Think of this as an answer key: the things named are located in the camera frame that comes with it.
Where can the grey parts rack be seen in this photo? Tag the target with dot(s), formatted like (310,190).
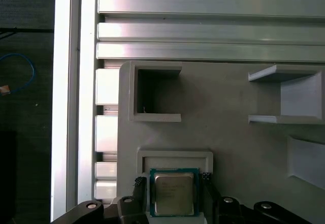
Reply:
(218,137)

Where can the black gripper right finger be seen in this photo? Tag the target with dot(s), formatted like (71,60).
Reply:
(212,206)

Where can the silver CPU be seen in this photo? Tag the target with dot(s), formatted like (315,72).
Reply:
(174,191)

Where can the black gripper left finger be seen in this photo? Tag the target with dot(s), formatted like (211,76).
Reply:
(141,198)

